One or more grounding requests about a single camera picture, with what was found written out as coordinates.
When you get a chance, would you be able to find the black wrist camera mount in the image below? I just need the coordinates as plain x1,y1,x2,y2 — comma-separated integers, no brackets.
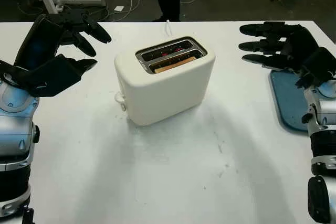
0,54,85,98
295,47,336,88

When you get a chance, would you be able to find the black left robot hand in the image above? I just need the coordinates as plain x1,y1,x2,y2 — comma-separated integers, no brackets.
13,8,112,72

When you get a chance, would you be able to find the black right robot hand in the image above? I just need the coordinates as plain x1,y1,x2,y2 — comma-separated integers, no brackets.
238,21,320,72

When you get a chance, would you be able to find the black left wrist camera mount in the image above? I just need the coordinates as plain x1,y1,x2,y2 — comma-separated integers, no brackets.
0,54,85,98

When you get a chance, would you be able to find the white toaster power cord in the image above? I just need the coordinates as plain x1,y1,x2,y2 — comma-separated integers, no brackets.
164,19,174,38

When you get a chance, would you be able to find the long white floor cable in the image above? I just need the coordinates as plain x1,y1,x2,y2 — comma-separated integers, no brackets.
86,0,158,22

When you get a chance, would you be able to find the cream two-slot toaster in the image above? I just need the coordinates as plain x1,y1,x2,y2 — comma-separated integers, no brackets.
114,36,216,126

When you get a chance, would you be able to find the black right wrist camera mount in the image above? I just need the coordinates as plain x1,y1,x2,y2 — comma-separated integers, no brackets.
295,47,336,88

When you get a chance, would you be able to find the toast slice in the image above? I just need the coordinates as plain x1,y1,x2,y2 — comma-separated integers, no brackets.
154,55,196,74

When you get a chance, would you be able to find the blue plastic tray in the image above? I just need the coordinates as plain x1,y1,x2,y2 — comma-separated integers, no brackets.
269,68,316,132

